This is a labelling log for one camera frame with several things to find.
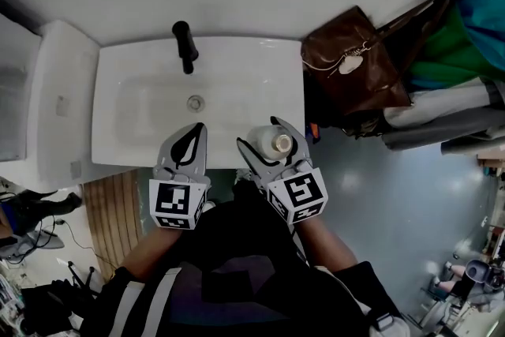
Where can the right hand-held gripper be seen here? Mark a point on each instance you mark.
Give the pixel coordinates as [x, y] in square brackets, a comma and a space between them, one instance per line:
[304, 189]

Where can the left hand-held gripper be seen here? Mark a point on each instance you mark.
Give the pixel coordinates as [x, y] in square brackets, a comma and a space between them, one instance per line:
[173, 201]

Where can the small clear bottle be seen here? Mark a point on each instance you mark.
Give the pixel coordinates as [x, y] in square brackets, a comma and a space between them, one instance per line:
[268, 144]

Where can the person's left forearm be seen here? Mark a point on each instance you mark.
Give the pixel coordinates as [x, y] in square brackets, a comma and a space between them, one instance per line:
[154, 252]

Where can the person's right forearm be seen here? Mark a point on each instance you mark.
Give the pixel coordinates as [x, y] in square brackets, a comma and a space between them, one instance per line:
[323, 244]

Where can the white wash basin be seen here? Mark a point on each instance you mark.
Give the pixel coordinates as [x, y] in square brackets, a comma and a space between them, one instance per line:
[272, 63]

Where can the person's white shoe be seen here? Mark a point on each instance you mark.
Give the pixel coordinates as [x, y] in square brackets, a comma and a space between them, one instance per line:
[244, 174]

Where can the orange blue small item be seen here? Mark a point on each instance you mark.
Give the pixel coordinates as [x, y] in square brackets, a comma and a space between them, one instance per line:
[315, 132]

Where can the wooden slatted panel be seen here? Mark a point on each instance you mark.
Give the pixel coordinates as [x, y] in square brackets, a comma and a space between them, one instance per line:
[114, 221]

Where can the brown leather bag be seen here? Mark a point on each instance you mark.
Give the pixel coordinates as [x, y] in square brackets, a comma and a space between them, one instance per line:
[355, 90]

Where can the black faucet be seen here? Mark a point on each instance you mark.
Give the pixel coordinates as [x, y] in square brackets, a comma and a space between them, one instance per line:
[185, 47]

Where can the person's black top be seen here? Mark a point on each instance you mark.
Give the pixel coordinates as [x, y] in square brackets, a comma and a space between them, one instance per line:
[236, 268]

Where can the white bag tag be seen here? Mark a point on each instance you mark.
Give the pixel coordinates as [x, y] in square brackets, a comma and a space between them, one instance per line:
[350, 65]

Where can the white garment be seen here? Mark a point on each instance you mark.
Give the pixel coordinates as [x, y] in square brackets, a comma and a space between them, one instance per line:
[434, 100]

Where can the dark grey garment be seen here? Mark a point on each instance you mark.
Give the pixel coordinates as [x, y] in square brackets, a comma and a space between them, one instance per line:
[473, 144]

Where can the green garment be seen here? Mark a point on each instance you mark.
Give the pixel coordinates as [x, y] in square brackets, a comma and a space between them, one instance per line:
[450, 55]

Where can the black office chair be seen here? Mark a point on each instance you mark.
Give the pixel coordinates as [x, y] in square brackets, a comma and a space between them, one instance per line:
[479, 272]

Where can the teal garment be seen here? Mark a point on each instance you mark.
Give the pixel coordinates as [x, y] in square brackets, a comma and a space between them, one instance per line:
[485, 4]

